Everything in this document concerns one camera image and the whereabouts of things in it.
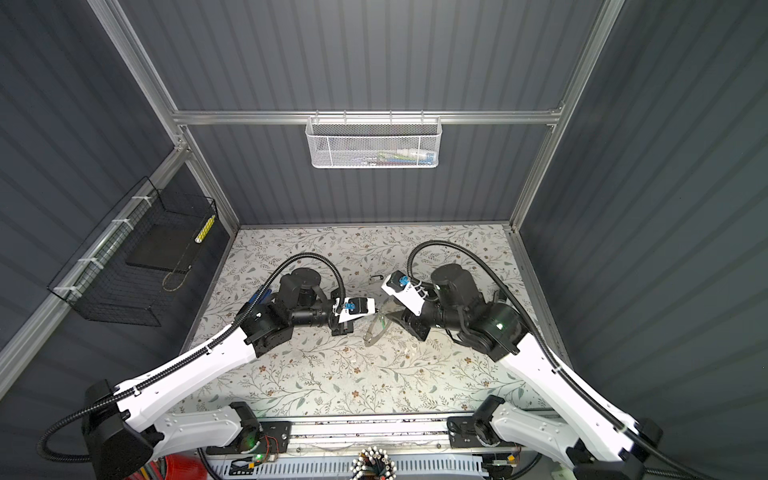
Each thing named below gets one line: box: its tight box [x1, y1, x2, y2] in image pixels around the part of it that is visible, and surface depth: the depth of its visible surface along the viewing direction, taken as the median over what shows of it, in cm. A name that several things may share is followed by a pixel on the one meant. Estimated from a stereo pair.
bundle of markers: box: [350, 446, 397, 480], surface depth 57 cm
